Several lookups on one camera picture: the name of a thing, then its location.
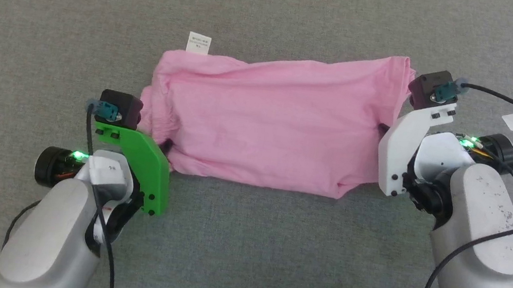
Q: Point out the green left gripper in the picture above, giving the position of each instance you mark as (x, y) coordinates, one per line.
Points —
(148, 165)

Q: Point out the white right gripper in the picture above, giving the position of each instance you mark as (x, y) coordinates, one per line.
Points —
(398, 146)

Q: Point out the pink cloth garment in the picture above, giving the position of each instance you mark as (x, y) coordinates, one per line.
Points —
(263, 125)

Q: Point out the white grey right arm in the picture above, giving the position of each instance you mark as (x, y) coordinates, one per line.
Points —
(483, 250)

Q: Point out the white grey left arm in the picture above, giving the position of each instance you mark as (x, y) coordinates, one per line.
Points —
(54, 236)

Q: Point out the grey fabric sofa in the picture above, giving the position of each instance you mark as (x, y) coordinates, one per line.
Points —
(243, 250)

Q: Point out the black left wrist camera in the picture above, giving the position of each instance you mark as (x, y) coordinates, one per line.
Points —
(124, 108)

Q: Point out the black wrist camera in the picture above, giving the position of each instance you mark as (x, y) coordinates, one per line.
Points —
(124, 108)
(427, 89)

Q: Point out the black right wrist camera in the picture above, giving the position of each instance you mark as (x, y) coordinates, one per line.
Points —
(427, 89)

